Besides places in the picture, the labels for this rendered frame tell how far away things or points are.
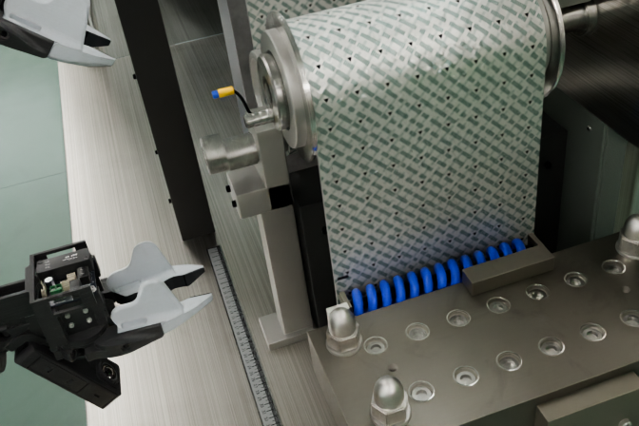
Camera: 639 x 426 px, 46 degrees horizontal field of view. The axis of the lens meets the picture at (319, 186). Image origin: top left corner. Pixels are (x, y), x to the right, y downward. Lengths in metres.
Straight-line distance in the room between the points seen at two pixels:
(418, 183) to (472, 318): 0.14
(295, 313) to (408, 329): 0.20
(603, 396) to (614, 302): 0.11
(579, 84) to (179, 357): 0.57
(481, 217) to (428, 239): 0.06
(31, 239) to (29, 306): 2.15
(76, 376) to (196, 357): 0.23
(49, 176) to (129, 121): 1.73
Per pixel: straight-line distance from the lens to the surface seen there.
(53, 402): 2.26
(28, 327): 0.74
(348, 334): 0.73
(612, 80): 0.83
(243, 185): 0.80
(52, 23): 0.63
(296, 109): 0.67
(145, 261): 0.76
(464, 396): 0.71
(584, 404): 0.73
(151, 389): 0.94
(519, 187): 0.83
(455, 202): 0.79
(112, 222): 1.21
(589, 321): 0.79
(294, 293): 0.90
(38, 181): 3.18
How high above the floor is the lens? 1.59
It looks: 35 degrees down
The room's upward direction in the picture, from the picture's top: 8 degrees counter-clockwise
